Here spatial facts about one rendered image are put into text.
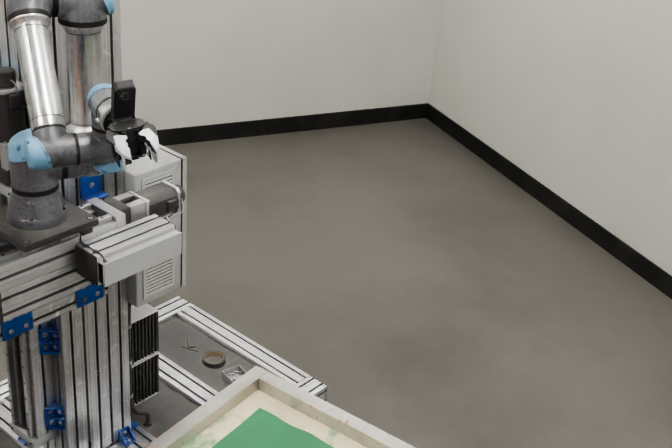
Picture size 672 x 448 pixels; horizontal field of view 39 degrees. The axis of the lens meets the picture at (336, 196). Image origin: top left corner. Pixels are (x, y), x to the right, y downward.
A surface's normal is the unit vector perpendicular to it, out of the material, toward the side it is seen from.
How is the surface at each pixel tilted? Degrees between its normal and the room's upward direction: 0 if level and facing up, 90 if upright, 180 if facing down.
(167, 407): 0
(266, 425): 0
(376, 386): 0
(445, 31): 90
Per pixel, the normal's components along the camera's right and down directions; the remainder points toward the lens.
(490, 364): 0.07, -0.89
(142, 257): 0.76, 0.34
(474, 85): -0.90, 0.13
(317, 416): -0.57, 0.33
